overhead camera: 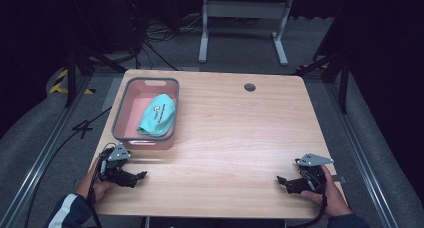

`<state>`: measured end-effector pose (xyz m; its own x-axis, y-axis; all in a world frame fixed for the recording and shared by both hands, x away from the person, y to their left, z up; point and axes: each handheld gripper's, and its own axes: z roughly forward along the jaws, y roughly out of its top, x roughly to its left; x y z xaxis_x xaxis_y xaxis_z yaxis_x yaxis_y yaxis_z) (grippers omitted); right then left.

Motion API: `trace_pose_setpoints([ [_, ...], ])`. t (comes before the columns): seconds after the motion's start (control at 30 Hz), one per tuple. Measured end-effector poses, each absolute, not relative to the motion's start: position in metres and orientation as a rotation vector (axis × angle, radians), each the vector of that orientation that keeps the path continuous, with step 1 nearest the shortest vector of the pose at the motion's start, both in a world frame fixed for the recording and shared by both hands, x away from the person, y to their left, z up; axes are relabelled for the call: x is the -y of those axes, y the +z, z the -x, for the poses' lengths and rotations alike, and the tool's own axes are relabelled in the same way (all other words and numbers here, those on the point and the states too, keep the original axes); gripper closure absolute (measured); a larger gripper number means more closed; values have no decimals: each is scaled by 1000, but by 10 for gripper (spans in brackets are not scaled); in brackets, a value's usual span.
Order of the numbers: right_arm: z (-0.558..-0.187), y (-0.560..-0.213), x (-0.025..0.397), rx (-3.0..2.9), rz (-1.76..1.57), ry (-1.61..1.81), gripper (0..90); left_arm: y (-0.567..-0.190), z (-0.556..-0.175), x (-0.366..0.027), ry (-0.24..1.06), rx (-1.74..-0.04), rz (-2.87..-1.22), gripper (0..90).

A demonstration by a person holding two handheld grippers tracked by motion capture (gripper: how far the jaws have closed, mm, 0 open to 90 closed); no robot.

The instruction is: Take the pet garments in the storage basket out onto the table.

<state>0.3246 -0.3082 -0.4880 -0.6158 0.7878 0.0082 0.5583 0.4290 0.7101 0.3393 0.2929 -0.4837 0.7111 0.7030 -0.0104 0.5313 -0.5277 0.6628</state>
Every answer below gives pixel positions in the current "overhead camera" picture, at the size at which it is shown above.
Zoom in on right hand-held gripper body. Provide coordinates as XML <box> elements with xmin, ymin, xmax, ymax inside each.
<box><xmin>294</xmin><ymin>152</ymin><xmax>335</xmax><ymax>193</ymax></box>

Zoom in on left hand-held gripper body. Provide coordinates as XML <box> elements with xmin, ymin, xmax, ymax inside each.
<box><xmin>98</xmin><ymin>142</ymin><xmax>132</xmax><ymax>186</ymax></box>

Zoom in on person's left hand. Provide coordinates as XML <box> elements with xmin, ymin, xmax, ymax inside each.
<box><xmin>75</xmin><ymin>157</ymin><xmax>115</xmax><ymax>202</ymax></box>

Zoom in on person's right hand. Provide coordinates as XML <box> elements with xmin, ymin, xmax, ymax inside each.
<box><xmin>299</xmin><ymin>164</ymin><xmax>353</xmax><ymax>219</ymax></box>

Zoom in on pink basin with grey rim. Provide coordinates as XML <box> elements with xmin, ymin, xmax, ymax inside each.
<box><xmin>111</xmin><ymin>76</ymin><xmax>181</xmax><ymax>151</ymax></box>

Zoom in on teal cloth cap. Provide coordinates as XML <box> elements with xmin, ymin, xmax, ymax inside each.
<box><xmin>136</xmin><ymin>93</ymin><xmax>177</xmax><ymax>138</ymax></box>

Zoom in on black metal stand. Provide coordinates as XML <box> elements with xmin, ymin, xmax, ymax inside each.
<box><xmin>293</xmin><ymin>37</ymin><xmax>351</xmax><ymax>115</ymax></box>
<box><xmin>63</xmin><ymin>37</ymin><xmax>129</xmax><ymax>108</ymax></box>

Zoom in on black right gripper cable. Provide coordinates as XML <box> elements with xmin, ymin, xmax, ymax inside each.
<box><xmin>286</xmin><ymin>174</ymin><xmax>330</xmax><ymax>228</ymax></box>

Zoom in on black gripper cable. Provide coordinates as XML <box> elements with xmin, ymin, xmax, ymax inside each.
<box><xmin>286</xmin><ymin>174</ymin><xmax>330</xmax><ymax>228</ymax></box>
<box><xmin>85</xmin><ymin>147</ymin><xmax>114</xmax><ymax>228</ymax></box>

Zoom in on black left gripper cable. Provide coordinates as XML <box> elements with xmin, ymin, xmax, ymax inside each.
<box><xmin>85</xmin><ymin>147</ymin><xmax>114</xmax><ymax>228</ymax></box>

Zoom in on grey metal floor rail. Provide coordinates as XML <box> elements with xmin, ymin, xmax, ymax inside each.
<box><xmin>324</xmin><ymin>82</ymin><xmax>401</xmax><ymax>228</ymax></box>
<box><xmin>0</xmin><ymin>75</ymin><xmax>93</xmax><ymax>228</ymax></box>

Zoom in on black floor cables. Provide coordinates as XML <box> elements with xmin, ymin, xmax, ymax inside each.
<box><xmin>133</xmin><ymin>7</ymin><xmax>208</xmax><ymax>72</ymax></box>

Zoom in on white metal table frame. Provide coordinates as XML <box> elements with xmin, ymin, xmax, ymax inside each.
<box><xmin>198</xmin><ymin>0</ymin><xmax>295</xmax><ymax>67</ymax></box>

